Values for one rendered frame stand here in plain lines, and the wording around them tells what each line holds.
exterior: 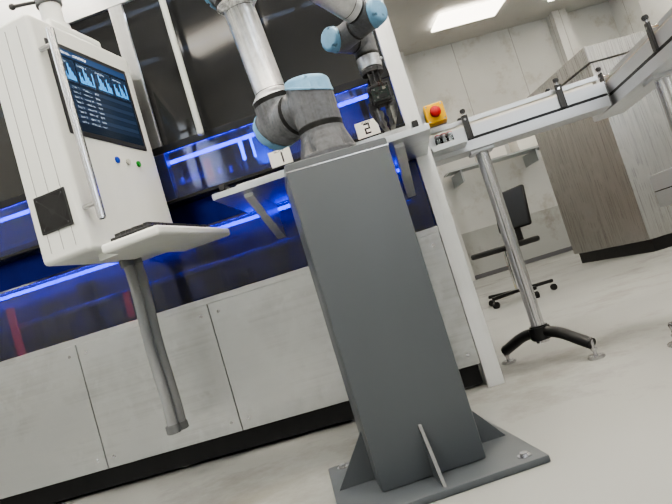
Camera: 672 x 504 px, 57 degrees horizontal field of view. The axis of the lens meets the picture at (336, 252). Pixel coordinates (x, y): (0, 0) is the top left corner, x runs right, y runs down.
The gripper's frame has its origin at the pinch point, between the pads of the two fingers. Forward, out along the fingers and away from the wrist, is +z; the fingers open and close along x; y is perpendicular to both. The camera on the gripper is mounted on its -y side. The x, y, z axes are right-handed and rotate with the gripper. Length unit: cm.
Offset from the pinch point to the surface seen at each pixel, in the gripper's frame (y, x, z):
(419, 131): 11.2, 7.8, 5.3
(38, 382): -29, -157, 44
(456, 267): -29, 9, 48
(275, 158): -29, -43, -10
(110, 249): 28, -87, 13
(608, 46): -412, 231, -105
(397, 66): -28.9, 10.2, -28.6
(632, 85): -22, 82, 6
